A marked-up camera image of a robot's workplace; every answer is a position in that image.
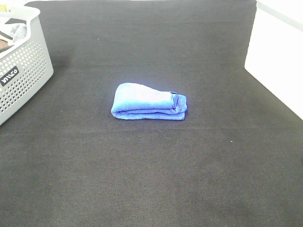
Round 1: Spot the grey perforated laundry basket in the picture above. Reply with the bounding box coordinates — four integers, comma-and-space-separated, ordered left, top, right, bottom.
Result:
0, 4, 53, 123

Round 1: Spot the black table cover cloth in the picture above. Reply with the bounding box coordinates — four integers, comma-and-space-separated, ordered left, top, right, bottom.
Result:
0, 0, 303, 227

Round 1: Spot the white plastic storage crate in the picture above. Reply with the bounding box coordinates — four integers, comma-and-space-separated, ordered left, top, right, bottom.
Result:
244, 0, 303, 118

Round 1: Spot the blue microfiber towel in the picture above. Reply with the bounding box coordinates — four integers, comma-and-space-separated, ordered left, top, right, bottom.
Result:
111, 83, 187, 121

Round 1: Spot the grey towel in basket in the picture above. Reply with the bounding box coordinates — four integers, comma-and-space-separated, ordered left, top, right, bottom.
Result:
0, 23, 27, 45

